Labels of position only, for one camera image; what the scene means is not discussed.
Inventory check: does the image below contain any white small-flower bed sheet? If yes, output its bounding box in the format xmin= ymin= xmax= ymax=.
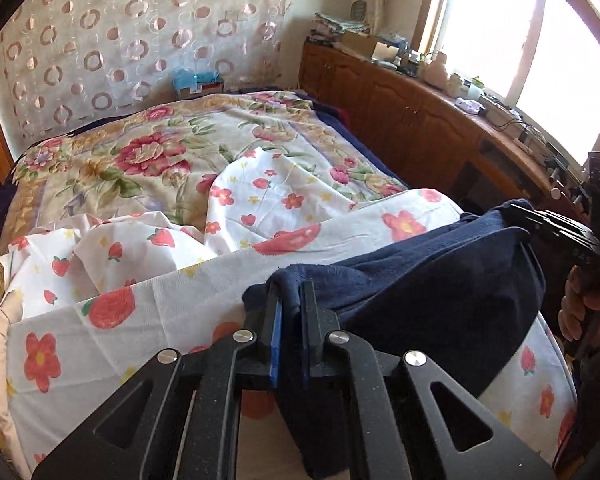
xmin=0 ymin=145 xmax=578 ymax=480

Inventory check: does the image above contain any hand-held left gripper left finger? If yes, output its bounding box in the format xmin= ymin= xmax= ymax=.
xmin=30 ymin=280 xmax=282 ymax=480

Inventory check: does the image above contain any wooden sideboard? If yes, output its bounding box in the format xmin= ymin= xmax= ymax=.
xmin=300 ymin=40 xmax=588 ymax=221

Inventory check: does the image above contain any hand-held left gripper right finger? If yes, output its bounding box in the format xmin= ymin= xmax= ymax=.
xmin=302 ymin=280 xmax=556 ymax=480

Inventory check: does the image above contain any pink bottle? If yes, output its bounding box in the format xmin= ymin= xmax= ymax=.
xmin=425 ymin=52 xmax=451 ymax=88

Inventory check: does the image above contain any white electronic box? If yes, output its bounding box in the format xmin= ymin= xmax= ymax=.
xmin=484 ymin=95 xmax=527 ymax=132

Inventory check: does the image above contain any navy printed t-shirt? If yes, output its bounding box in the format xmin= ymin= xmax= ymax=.
xmin=242 ymin=200 xmax=548 ymax=478

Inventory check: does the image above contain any blue tissue box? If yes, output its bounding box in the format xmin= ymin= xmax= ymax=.
xmin=172 ymin=67 xmax=225 ymax=101

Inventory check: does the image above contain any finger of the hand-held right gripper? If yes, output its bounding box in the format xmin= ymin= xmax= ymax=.
xmin=504 ymin=200 xmax=600 ymax=262

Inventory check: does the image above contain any stack of folded papers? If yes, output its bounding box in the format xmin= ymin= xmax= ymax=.
xmin=314 ymin=10 xmax=371 ymax=38

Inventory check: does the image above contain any person's right hand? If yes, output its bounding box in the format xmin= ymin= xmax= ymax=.
xmin=559 ymin=265 xmax=600 ymax=347

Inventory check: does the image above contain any navy bed sheet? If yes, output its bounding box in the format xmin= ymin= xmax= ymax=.
xmin=300 ymin=92 xmax=406 ymax=186

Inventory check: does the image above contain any sheer circle-patterned curtain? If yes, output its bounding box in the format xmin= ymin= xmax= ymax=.
xmin=0 ymin=0 xmax=306 ymax=161

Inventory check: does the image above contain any cardboard box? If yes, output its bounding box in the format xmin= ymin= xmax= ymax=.
xmin=340 ymin=30 xmax=396 ymax=61

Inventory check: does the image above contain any large-flower floral quilt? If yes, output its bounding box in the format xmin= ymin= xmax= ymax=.
xmin=0 ymin=90 xmax=411 ymax=256

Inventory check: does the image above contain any window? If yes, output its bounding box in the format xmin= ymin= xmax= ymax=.
xmin=415 ymin=0 xmax=600 ymax=166

